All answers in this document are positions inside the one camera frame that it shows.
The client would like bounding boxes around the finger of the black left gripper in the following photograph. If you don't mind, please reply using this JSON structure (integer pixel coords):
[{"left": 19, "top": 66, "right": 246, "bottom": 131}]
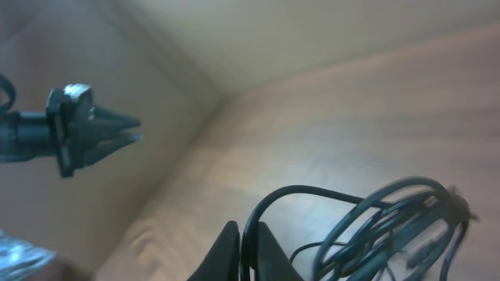
[
  {"left": 82, "top": 132, "right": 144, "bottom": 167},
  {"left": 91, "top": 105, "right": 141, "bottom": 130}
]

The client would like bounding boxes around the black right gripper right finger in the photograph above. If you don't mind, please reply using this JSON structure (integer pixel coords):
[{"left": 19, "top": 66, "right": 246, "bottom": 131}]
[{"left": 255, "top": 222, "right": 302, "bottom": 281}]

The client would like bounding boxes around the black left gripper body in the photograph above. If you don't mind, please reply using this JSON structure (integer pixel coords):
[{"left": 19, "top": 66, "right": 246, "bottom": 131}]
[{"left": 45, "top": 84, "right": 95, "bottom": 178}]

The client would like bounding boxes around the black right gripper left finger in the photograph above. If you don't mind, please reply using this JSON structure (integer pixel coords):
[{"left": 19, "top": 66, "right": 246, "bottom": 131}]
[{"left": 187, "top": 221, "right": 241, "bottom": 281}]

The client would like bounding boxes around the black cable bundle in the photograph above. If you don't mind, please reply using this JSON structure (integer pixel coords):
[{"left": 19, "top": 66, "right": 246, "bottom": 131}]
[{"left": 240, "top": 176, "right": 480, "bottom": 281}]

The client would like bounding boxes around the black left camera cable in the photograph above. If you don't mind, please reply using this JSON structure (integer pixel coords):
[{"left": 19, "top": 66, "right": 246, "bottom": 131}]
[{"left": 0, "top": 73, "right": 18, "bottom": 114}]

